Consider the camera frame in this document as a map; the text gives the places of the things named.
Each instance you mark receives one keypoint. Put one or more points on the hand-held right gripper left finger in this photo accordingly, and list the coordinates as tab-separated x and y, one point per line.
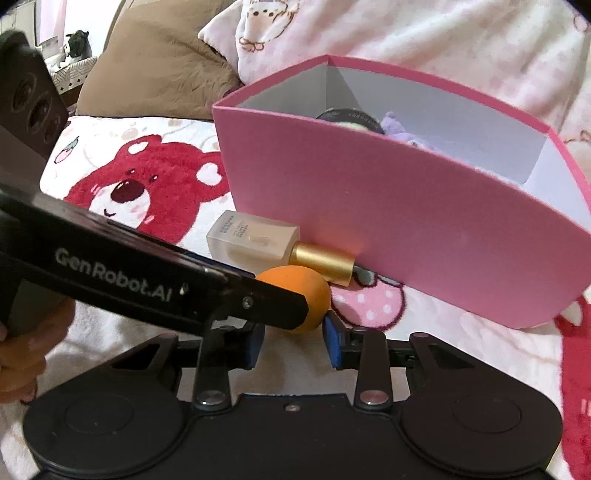
253	346

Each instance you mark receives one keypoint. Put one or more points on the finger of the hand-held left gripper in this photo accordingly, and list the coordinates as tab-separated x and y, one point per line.
272	304

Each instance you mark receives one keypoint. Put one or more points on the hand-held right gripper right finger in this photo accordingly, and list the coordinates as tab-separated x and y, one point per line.
333	344

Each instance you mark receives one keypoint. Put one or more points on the orange makeup sponge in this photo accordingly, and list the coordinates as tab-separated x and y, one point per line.
295	281

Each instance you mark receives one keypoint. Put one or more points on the pink cardboard box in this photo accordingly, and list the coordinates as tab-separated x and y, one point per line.
392	221

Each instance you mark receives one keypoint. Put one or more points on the person's left hand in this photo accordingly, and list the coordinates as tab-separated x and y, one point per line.
27	364

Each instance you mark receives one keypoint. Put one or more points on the foundation bottle with gold cap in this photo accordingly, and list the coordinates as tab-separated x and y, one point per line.
249	240

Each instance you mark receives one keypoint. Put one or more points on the brown fuzzy pillow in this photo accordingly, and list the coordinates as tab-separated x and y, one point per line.
152	69

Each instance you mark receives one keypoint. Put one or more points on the black round compact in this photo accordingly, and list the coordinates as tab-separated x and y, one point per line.
351	117

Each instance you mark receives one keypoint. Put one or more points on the purple plush toy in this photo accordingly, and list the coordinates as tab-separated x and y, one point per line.
406	131

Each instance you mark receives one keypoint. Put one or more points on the black plush toy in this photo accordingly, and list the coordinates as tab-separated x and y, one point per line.
77	42

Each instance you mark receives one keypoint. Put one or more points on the pink cartoon print pillow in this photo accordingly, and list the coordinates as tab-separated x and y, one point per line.
415	32

